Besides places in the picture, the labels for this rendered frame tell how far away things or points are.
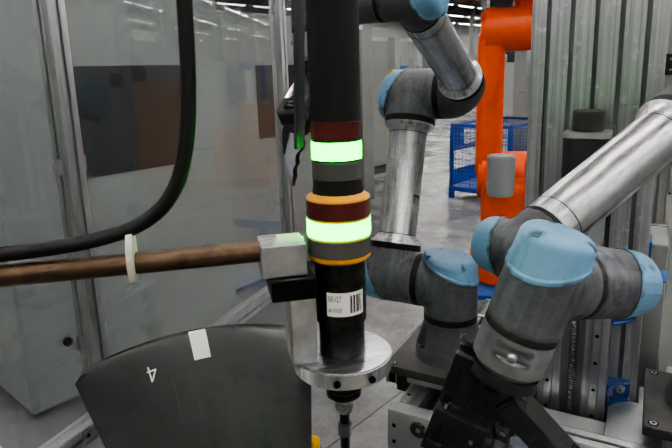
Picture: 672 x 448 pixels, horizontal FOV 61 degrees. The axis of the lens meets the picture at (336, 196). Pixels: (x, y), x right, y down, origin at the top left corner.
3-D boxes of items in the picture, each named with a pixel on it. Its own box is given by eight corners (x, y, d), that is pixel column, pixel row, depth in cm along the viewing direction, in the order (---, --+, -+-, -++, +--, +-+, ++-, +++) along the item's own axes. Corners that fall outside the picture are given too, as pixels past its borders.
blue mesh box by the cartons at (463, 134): (446, 197, 747) (447, 122, 726) (490, 181, 841) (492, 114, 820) (511, 206, 690) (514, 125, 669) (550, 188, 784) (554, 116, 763)
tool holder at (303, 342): (272, 403, 36) (263, 257, 34) (261, 352, 43) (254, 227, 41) (405, 383, 38) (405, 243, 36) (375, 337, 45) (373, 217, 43)
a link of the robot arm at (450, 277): (469, 327, 117) (471, 264, 114) (408, 315, 124) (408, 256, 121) (484, 305, 127) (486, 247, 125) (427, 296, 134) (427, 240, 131)
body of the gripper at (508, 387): (433, 414, 68) (465, 328, 64) (503, 448, 65) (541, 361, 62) (417, 453, 61) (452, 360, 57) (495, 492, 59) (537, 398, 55)
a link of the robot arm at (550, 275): (625, 252, 54) (563, 249, 50) (580, 349, 57) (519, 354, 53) (562, 217, 60) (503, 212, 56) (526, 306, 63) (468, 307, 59)
